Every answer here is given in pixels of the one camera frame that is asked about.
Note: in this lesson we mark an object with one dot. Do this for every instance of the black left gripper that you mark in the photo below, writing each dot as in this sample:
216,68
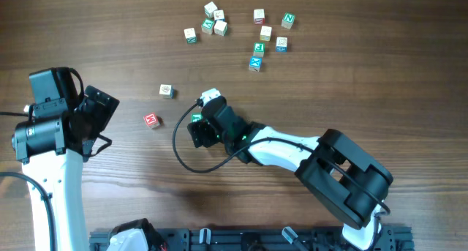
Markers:
101,107

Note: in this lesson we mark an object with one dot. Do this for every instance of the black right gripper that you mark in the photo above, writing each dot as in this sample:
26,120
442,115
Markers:
204,126

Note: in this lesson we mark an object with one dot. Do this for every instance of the green J wooden block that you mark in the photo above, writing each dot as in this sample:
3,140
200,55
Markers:
196,117

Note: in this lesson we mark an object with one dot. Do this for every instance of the shell picture blue D block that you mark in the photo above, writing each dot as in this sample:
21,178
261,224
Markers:
166,91

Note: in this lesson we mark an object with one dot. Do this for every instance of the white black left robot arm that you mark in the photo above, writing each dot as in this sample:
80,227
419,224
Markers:
54,183

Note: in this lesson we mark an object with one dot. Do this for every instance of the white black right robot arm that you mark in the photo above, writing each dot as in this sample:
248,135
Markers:
346,180

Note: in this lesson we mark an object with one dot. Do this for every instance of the red M wooden block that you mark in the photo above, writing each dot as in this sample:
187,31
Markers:
152,121

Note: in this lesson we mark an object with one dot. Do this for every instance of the blue X wooden block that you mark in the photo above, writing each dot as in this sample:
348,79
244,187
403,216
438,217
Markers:
255,63

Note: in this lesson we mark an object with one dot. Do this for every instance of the green F wooden block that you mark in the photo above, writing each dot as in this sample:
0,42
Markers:
259,49

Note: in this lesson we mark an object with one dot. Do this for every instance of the green N block left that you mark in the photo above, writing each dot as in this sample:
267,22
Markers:
190,35

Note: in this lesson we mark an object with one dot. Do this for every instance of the green n block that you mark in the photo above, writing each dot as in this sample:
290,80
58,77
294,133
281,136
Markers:
288,20
190,35

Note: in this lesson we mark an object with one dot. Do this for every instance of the white block green side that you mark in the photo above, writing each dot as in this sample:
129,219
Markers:
220,28

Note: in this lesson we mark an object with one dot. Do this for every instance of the green A wooden block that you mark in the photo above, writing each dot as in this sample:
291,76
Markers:
207,26

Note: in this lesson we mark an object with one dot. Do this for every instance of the white block yellow side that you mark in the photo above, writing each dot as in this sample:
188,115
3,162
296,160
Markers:
265,33

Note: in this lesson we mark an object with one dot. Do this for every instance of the white picture block blue side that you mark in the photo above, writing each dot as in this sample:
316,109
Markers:
219,15

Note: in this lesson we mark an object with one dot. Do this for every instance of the white block top left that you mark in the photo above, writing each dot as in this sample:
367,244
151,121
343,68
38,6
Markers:
210,8

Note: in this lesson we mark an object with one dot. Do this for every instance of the white block red side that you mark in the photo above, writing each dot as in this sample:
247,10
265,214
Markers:
259,16

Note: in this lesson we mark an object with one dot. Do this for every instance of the green N block right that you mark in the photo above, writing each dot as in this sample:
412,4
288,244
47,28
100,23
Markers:
288,20

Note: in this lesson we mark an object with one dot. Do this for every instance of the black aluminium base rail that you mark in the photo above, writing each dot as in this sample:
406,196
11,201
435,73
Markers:
393,238

